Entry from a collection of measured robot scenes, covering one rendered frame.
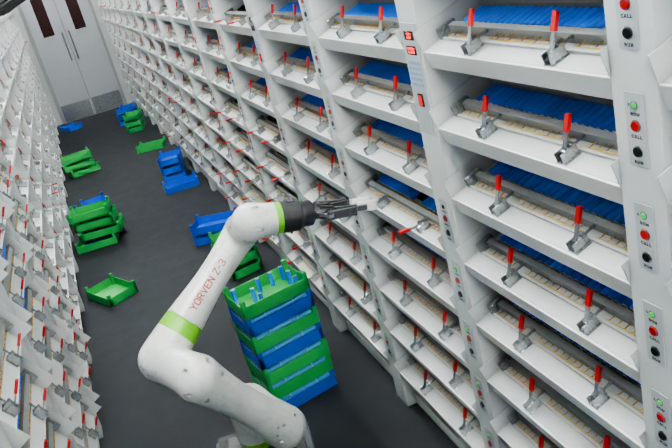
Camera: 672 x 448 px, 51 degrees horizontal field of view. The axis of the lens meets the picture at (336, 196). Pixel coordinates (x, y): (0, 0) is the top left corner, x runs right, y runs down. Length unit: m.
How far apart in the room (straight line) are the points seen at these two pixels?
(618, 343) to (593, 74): 0.56
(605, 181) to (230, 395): 1.12
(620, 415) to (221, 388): 0.96
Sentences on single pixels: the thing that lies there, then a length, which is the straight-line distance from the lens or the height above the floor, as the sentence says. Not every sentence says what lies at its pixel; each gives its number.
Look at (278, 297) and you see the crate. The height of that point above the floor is 0.51.
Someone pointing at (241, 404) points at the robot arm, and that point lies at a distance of 1.98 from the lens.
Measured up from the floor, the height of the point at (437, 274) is 0.78.
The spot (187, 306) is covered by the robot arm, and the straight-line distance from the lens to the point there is 2.00.
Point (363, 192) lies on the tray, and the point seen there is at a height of 0.93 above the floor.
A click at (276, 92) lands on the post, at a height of 1.22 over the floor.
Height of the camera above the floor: 1.81
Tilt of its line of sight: 21 degrees down
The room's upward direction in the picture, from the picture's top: 14 degrees counter-clockwise
